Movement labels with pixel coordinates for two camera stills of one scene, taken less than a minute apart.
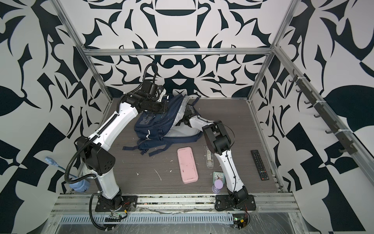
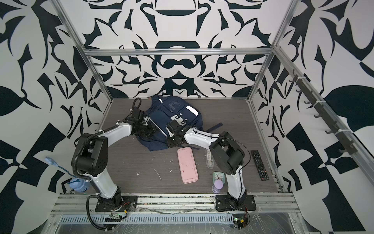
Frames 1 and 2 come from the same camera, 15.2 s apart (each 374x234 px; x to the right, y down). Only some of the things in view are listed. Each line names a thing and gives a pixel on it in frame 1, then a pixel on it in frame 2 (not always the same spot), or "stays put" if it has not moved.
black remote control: x=259 y=165 stays put
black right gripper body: x=183 y=117 to x=171 y=140
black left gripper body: x=156 y=107 to x=147 y=131
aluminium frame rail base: x=76 y=214 stays put
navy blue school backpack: x=152 y=129 stays put
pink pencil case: x=188 y=165 stays put
